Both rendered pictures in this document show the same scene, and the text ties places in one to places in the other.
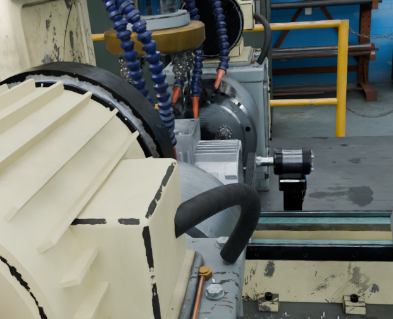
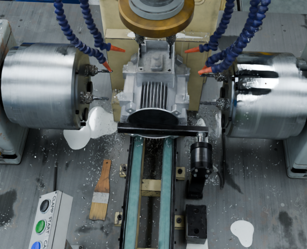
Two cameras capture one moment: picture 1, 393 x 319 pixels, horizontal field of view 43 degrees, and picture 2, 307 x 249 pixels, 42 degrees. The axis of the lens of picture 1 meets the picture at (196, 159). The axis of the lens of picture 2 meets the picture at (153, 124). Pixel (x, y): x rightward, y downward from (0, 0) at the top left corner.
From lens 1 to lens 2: 1.20 m
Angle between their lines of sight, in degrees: 68
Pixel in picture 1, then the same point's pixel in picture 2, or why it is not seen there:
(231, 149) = (146, 102)
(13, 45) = not seen: outside the picture
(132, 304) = not seen: outside the picture
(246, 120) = (232, 114)
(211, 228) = (19, 93)
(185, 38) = (128, 25)
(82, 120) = not seen: outside the picture
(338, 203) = (269, 234)
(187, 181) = (48, 75)
